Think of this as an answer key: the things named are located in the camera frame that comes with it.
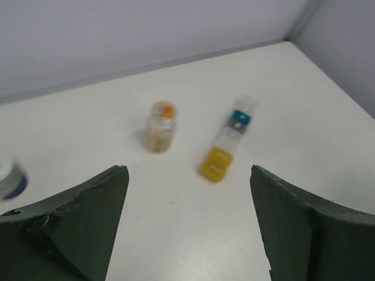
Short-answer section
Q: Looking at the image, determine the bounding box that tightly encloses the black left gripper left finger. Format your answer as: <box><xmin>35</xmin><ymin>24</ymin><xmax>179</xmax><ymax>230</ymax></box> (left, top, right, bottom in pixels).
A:
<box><xmin>1</xmin><ymin>166</ymin><xmax>129</xmax><ymax>280</ymax></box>

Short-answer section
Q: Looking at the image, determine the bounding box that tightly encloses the clear bottle gold cap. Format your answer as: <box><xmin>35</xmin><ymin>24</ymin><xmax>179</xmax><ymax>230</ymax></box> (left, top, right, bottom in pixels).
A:
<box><xmin>145</xmin><ymin>101</ymin><xmax>177</xmax><ymax>153</ymax></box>

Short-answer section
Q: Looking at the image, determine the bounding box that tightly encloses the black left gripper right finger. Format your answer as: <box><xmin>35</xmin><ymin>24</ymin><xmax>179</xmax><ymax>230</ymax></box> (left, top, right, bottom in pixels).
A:
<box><xmin>250</xmin><ymin>166</ymin><xmax>374</xmax><ymax>280</ymax></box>

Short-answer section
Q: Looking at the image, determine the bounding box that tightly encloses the weekly pill organizer strip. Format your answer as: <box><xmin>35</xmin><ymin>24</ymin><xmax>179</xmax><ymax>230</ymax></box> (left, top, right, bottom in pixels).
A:
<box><xmin>199</xmin><ymin>95</ymin><xmax>258</xmax><ymax>183</ymax></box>

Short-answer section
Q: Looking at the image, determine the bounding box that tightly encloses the white pill bottle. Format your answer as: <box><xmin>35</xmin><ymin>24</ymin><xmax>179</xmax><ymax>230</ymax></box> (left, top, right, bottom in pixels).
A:
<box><xmin>0</xmin><ymin>154</ymin><xmax>28</xmax><ymax>201</ymax></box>

